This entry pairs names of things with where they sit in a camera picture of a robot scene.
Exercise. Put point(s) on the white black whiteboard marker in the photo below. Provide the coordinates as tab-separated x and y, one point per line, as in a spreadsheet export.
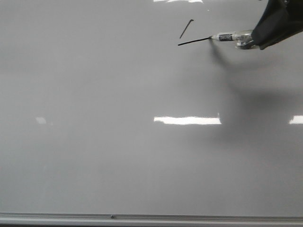
243	39

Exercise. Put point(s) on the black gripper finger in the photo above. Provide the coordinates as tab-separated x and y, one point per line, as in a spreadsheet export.
280	20

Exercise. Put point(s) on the white whiteboard with aluminium frame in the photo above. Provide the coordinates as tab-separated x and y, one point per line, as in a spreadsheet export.
123	113

